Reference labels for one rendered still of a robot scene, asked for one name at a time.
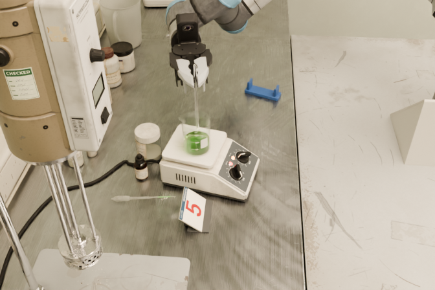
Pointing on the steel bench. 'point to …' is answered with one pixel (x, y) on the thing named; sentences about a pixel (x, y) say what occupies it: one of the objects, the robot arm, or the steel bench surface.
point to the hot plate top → (175, 145)
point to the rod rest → (263, 91)
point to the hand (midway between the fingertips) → (195, 79)
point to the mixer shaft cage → (69, 235)
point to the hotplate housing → (203, 177)
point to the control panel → (239, 166)
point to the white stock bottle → (111, 68)
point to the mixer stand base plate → (112, 272)
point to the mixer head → (50, 65)
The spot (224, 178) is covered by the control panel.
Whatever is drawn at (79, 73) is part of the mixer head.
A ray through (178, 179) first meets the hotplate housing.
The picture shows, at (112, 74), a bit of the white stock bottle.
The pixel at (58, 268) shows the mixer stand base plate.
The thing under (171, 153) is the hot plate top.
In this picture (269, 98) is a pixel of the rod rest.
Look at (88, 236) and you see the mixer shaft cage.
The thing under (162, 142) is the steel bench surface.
